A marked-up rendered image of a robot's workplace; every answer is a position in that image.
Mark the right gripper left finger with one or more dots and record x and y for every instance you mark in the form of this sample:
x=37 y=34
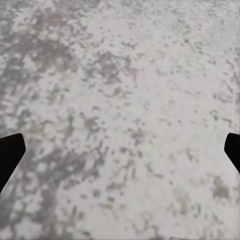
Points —
x=12 y=149

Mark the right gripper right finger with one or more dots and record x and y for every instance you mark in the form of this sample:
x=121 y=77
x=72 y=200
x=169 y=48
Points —
x=232 y=149

